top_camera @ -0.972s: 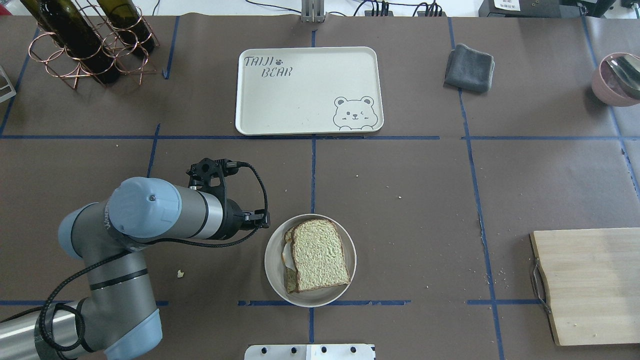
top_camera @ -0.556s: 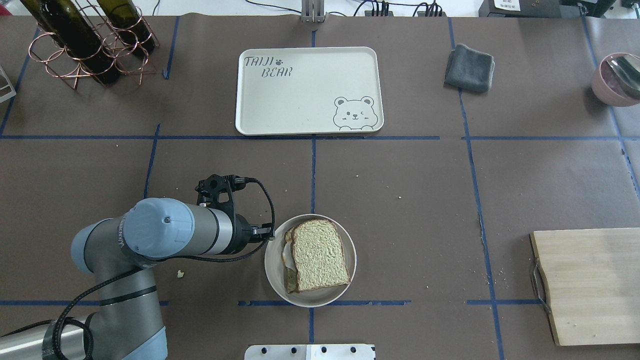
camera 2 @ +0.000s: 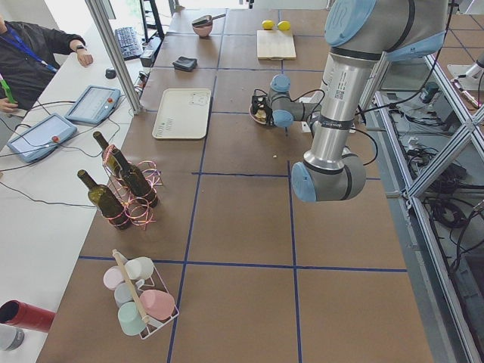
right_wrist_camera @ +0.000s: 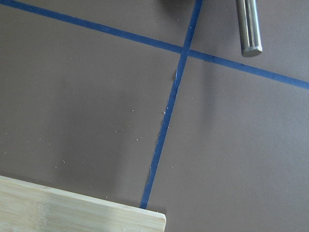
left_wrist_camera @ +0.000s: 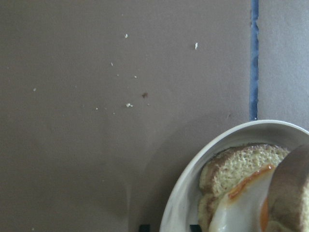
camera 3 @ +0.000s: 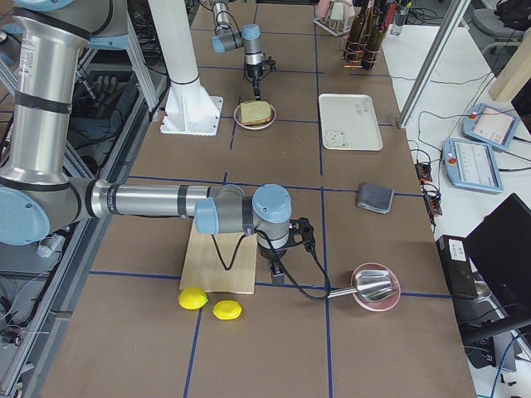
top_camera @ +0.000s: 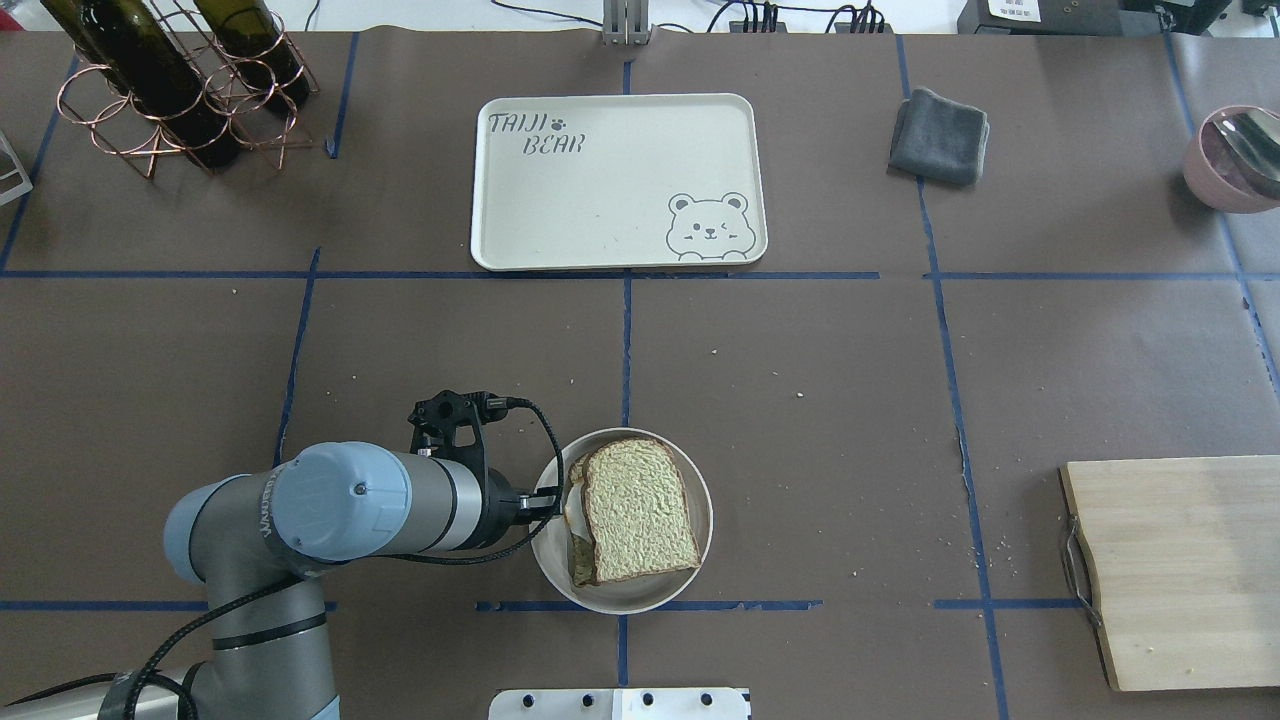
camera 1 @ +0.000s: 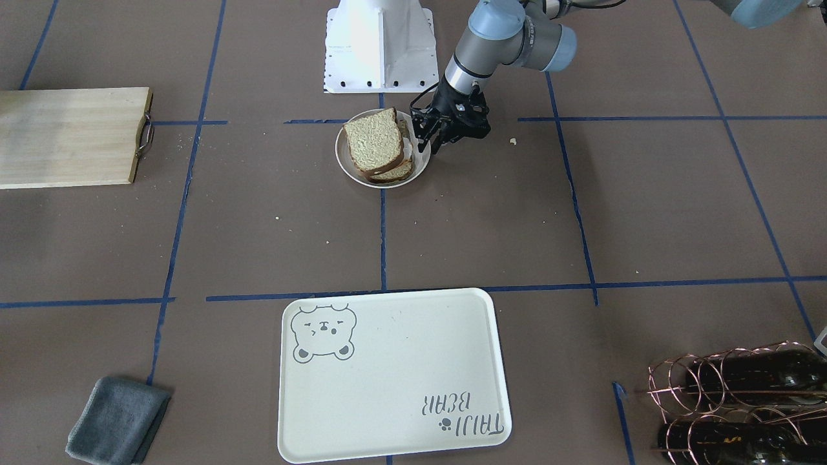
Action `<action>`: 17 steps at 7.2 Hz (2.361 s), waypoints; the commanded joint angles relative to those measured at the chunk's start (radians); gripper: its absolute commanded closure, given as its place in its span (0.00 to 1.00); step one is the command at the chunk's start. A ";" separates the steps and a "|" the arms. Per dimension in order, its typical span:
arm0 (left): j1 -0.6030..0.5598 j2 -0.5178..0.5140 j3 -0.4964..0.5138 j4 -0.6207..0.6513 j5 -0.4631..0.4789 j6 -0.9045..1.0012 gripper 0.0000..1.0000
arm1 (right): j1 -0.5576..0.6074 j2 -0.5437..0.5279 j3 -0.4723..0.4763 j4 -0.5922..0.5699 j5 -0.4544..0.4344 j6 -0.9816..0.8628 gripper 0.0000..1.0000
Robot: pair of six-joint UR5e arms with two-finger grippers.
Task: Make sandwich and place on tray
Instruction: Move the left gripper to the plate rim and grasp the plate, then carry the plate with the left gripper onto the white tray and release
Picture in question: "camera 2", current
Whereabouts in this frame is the black computer mouse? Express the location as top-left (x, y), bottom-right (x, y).
top-left (105, 68), bottom-right (116, 79)

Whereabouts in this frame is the metal spoon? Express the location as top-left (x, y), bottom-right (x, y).
top-left (191, 14), bottom-right (226, 27)

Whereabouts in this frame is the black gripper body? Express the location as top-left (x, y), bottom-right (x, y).
top-left (265, 106), bottom-right (274, 126)

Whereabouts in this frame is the white cup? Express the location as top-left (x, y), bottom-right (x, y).
top-left (124, 256), bottom-right (154, 280)

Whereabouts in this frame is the pink bowl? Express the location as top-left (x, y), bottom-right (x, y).
top-left (192, 23), bottom-right (213, 38)

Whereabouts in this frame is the red cylinder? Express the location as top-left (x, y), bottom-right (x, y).
top-left (1, 300), bottom-right (56, 333)

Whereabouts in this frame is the dark green wine bottle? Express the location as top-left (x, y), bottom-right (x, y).
top-left (77, 169), bottom-right (132, 230)

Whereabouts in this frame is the wooden cutting board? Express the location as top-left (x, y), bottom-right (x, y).
top-left (256, 30), bottom-right (296, 60)

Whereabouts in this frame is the bread slice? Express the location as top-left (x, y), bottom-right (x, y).
top-left (253, 110), bottom-right (267, 123)

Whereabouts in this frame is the light pink cup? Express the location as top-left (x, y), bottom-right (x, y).
top-left (103, 266), bottom-right (125, 290)

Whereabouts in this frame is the folded grey cloth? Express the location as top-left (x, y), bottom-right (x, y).
top-left (172, 56), bottom-right (197, 72)

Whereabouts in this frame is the whole yellow lemon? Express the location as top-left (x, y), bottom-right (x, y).
top-left (262, 20), bottom-right (275, 30)

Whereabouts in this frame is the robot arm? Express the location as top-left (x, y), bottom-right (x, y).
top-left (267, 1), bottom-right (448, 202)

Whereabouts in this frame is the grey round plate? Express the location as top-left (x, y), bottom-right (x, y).
top-left (249, 106), bottom-right (268, 126)

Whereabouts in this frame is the person's right hand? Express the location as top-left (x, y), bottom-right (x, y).
top-left (76, 49), bottom-right (94, 67)

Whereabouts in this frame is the cream bear serving tray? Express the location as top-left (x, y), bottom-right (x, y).
top-left (152, 88), bottom-right (212, 140)

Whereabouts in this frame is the mint green cup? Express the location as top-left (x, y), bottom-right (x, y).
top-left (117, 301), bottom-right (147, 337)

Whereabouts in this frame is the white wire rack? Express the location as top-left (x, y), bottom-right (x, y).
top-left (110, 250), bottom-right (179, 340)

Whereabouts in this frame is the seated person black jacket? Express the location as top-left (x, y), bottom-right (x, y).
top-left (1, 20), bottom-right (89, 113)

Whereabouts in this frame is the blue teach pendant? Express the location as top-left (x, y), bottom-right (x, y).
top-left (65, 85), bottom-right (121, 126)
top-left (7, 113), bottom-right (77, 163)

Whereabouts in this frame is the yellow lemon half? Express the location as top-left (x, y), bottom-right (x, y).
top-left (277, 20), bottom-right (291, 31)

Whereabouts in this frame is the copper wire bottle rack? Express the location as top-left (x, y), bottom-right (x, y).
top-left (102, 144), bottom-right (162, 229)

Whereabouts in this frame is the grey cup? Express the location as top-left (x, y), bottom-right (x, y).
top-left (114, 282), bottom-right (134, 308)

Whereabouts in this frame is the aluminium frame post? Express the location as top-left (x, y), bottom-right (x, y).
top-left (85, 0), bottom-right (142, 115)

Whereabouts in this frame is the wooden rack handle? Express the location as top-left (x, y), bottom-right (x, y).
top-left (112, 249), bottom-right (150, 324)

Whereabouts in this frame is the far blue teach pendant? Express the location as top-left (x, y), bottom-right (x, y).
top-left (65, 85), bottom-right (121, 126)

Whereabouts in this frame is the black keyboard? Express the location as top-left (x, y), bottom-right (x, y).
top-left (114, 26), bottom-right (143, 61)

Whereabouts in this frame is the near blue teach pendant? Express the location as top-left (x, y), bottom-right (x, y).
top-left (7, 113), bottom-right (77, 163)

